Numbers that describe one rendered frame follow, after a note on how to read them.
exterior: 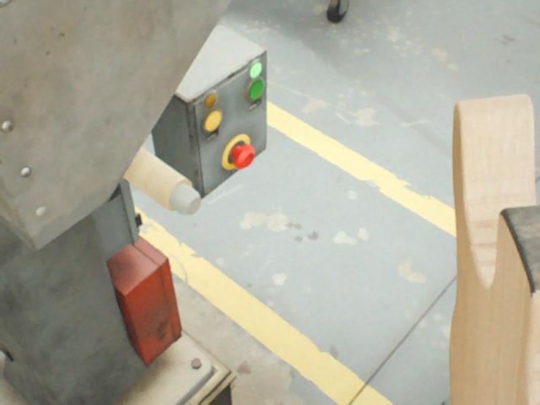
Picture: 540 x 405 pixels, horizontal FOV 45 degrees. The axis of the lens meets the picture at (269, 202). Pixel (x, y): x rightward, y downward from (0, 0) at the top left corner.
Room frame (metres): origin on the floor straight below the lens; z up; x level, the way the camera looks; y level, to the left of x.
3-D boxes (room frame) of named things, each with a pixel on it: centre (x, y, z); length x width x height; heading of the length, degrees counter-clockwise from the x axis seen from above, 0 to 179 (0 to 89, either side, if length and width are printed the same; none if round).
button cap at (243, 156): (0.70, 0.05, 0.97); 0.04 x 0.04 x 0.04; 49
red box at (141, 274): (0.81, 0.33, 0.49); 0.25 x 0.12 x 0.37; 49
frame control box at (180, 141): (0.77, 0.16, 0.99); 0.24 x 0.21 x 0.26; 49
